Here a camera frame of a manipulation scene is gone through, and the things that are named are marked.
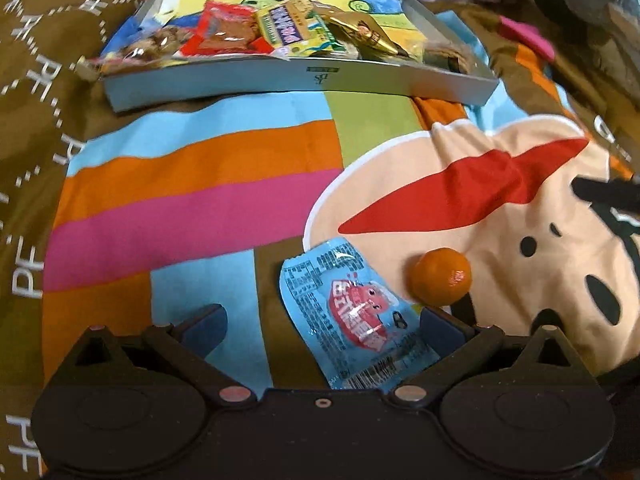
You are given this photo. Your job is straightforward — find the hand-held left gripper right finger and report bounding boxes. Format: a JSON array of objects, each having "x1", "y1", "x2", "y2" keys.
[{"x1": 389, "y1": 306, "x2": 583, "y2": 407}]

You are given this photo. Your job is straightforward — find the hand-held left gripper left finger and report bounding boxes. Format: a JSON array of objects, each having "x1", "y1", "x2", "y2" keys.
[{"x1": 62, "y1": 303, "x2": 258, "y2": 407}]

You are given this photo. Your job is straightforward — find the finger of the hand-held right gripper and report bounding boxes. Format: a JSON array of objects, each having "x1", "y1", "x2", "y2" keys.
[{"x1": 572, "y1": 175, "x2": 640, "y2": 211}]

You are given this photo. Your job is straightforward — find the orange mandarin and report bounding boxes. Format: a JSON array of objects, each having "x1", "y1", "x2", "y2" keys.
[{"x1": 411, "y1": 248, "x2": 472, "y2": 307}]

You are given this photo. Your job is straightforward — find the light blue snack packet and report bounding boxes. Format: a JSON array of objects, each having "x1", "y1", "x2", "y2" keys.
[{"x1": 279, "y1": 239, "x2": 443, "y2": 392}]

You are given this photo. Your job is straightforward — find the grey shallow cardboard box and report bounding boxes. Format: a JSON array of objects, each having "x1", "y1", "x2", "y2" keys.
[{"x1": 99, "y1": 0, "x2": 499, "y2": 113}]

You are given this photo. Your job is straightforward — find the clear packet of brown balls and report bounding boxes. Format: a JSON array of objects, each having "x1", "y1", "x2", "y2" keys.
[{"x1": 75, "y1": 24, "x2": 195, "y2": 81}]

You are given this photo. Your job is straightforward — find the gold snack packet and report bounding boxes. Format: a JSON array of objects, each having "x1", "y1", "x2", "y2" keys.
[{"x1": 320, "y1": 10, "x2": 417, "y2": 62}]

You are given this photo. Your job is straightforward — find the red snack packet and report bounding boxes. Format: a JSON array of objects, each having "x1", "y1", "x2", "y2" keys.
[{"x1": 179, "y1": 0, "x2": 274, "y2": 57}]

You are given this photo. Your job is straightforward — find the yellow green snack packet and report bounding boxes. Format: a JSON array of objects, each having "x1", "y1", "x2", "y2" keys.
[{"x1": 255, "y1": 0, "x2": 347, "y2": 59}]

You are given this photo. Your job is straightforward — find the colourful printed blanket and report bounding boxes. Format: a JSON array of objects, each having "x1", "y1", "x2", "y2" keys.
[{"x1": 42, "y1": 0, "x2": 640, "y2": 401}]

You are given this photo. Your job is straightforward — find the brown patterned quilt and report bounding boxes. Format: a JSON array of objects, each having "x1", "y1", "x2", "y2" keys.
[{"x1": 0, "y1": 0, "x2": 151, "y2": 480}]

